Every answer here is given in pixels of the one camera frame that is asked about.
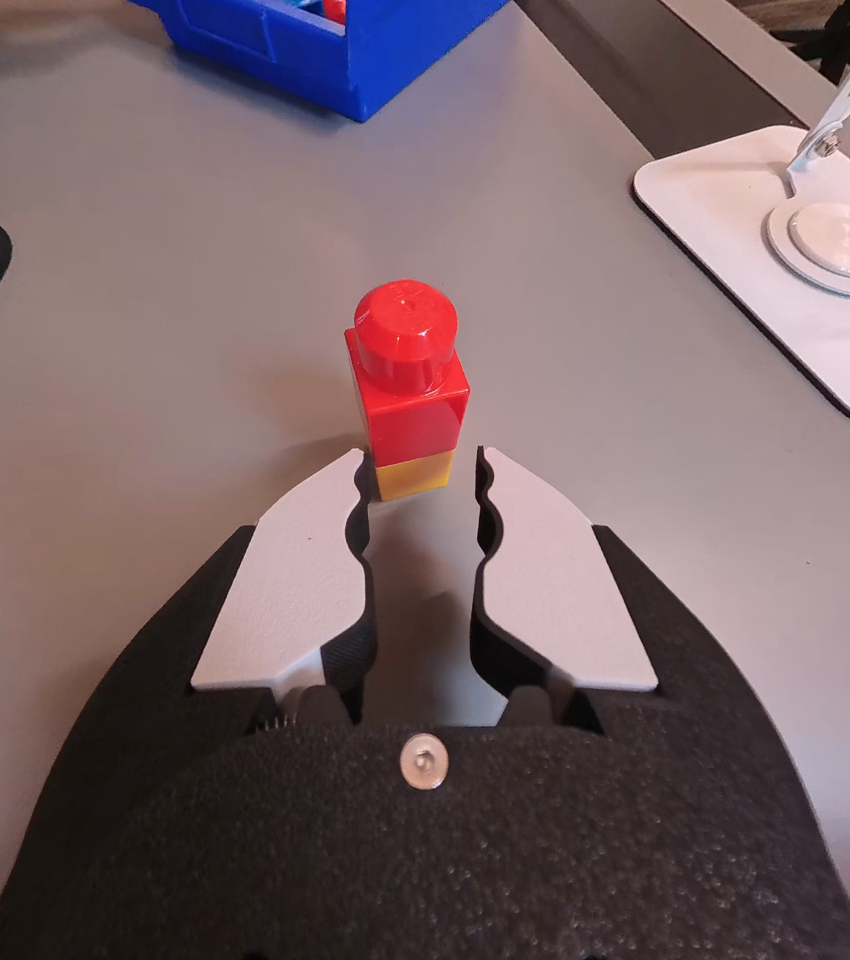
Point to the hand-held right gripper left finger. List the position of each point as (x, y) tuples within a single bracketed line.
[(290, 592)]

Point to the yellow mega block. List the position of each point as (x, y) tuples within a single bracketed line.
[(413, 476)]

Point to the blue plastic bin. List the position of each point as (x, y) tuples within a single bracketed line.
[(365, 67)]

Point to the red mega block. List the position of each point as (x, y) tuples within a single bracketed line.
[(410, 390)]

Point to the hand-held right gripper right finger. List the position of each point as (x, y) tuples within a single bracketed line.
[(560, 600)]

